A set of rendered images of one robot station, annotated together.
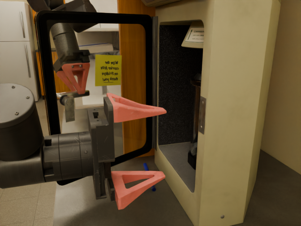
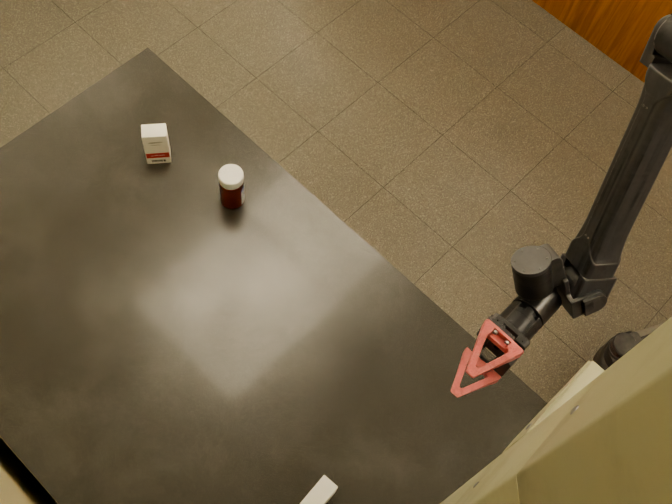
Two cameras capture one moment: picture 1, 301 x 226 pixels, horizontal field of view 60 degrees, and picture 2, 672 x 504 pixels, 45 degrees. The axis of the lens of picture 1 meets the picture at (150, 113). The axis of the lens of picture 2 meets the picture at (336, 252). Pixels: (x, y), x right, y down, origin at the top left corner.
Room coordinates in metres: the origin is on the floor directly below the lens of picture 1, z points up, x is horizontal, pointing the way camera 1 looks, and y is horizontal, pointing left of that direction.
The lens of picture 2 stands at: (0.49, -0.42, 2.31)
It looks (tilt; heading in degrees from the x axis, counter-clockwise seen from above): 64 degrees down; 140
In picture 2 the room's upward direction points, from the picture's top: 11 degrees clockwise
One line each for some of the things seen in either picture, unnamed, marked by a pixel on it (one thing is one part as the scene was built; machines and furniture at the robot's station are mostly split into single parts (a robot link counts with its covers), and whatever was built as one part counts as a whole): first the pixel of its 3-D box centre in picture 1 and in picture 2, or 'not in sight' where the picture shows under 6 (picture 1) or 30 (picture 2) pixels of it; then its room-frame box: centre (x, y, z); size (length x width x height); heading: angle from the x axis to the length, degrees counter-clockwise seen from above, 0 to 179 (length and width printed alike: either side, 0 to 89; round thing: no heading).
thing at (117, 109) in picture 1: (131, 123); (487, 355); (0.32, 0.03, 1.24); 0.09 x 0.07 x 0.07; 106
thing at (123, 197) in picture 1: (131, 171); (475, 370); (0.32, 0.03, 1.17); 0.09 x 0.07 x 0.07; 106
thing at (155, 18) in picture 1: (153, 88); not in sight; (0.74, -0.01, 1.19); 0.03 x 0.02 x 0.39; 16
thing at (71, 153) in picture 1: (76, 154); (511, 330); (0.30, 0.09, 1.20); 0.07 x 0.07 x 0.10; 16
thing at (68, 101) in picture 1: (68, 108); not in sight; (0.56, 0.18, 1.18); 0.02 x 0.02 x 0.06; 41
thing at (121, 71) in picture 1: (106, 96); not in sight; (0.64, 0.11, 1.19); 0.30 x 0.01 x 0.40; 131
